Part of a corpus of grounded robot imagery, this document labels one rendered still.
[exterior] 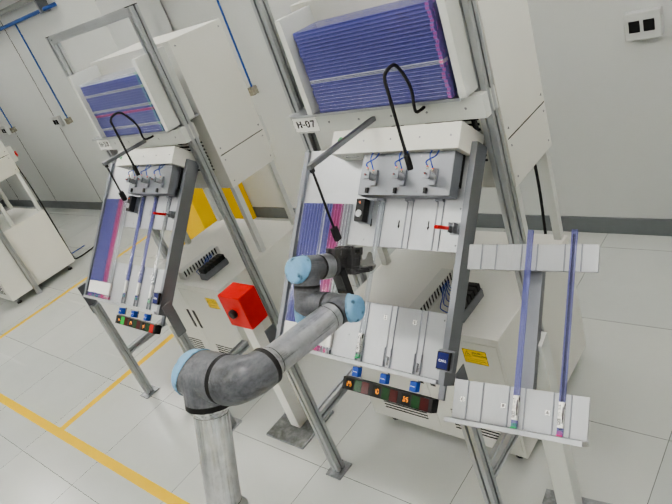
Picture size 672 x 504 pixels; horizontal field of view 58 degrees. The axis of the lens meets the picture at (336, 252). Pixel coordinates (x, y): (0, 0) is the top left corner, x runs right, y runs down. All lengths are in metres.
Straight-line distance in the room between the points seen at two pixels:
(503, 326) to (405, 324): 0.38
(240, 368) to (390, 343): 0.64
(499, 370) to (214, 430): 1.02
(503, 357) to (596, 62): 1.70
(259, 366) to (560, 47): 2.40
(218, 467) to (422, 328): 0.70
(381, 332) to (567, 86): 1.88
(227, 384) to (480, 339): 0.97
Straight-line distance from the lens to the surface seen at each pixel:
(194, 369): 1.44
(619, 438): 2.54
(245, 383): 1.37
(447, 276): 2.31
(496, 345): 2.04
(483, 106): 1.78
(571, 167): 3.53
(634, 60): 3.23
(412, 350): 1.83
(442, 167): 1.80
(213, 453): 1.53
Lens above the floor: 1.89
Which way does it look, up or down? 27 degrees down
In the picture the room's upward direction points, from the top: 21 degrees counter-clockwise
